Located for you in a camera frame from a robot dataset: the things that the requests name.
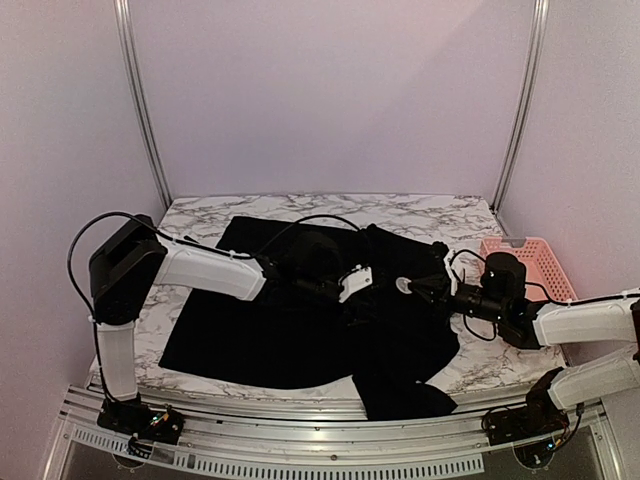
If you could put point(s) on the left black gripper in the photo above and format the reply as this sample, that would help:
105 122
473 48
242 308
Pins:
353 311

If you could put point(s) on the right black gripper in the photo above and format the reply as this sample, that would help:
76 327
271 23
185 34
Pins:
442 289

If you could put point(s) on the round orange white brooch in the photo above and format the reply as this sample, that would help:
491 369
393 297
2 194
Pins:
403 285

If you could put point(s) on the black t-shirt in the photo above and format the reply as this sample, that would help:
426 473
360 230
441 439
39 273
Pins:
287 340

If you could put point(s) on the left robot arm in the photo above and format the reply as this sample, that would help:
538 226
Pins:
139 256

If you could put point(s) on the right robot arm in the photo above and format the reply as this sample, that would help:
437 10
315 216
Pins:
500 298

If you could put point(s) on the pink perforated plastic basket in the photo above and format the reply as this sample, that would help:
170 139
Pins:
541 264

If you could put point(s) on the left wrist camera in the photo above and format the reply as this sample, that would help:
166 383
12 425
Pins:
355 281

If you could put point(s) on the aluminium front rail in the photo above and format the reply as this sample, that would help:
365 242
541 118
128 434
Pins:
257 436

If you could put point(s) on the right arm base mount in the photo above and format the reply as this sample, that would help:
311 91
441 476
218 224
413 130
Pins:
538 416

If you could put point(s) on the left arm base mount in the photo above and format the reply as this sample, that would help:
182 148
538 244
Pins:
138 420

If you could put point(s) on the right aluminium frame post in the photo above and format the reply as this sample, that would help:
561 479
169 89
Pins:
531 68

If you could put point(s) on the aluminium frame post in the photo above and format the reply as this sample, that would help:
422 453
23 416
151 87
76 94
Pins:
531 68
126 35

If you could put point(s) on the left aluminium frame post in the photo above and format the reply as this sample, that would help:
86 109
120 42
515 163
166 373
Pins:
126 35

